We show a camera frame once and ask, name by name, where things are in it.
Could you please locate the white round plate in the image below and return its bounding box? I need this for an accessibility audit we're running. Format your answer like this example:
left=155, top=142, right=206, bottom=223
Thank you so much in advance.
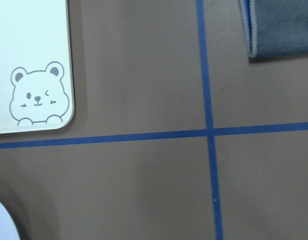
left=0, top=202, right=21, bottom=240

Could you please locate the grey folded cloth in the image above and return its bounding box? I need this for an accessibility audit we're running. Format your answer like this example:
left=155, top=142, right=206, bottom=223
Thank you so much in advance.
left=239, top=0, right=308, bottom=59

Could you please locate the cream bear tray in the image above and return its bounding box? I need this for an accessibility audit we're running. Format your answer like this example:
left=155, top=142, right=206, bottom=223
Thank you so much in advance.
left=0, top=0, right=75, bottom=134

